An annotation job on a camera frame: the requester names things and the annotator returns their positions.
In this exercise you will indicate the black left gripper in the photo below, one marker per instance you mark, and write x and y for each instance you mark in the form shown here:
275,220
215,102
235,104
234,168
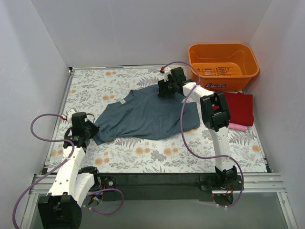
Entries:
90,130

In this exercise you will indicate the pink folded t-shirt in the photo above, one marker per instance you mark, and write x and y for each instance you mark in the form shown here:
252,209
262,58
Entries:
237,127

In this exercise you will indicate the red folded t-shirt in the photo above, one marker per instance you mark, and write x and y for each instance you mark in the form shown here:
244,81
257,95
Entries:
241,108

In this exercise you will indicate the aluminium frame rail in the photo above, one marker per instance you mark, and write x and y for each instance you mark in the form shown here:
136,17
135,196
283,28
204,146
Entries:
267,182

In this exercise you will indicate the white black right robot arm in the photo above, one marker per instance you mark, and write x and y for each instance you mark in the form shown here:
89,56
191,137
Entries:
215,115

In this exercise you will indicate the orange plastic basket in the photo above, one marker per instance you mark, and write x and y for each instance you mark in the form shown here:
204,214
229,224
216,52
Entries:
222,66

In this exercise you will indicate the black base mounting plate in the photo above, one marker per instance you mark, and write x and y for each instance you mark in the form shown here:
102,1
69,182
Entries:
160,186

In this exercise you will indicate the blue-grey t-shirt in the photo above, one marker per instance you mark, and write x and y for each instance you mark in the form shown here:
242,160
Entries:
143,114

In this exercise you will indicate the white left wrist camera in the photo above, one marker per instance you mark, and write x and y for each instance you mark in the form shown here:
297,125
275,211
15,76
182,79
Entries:
68,117

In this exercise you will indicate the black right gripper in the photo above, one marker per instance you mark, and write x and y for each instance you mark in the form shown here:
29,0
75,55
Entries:
163,88

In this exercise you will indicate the floral patterned table mat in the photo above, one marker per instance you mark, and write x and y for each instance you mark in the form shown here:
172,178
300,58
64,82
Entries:
135,155

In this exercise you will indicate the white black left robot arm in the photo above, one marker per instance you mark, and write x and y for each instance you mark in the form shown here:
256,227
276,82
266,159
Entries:
61,207

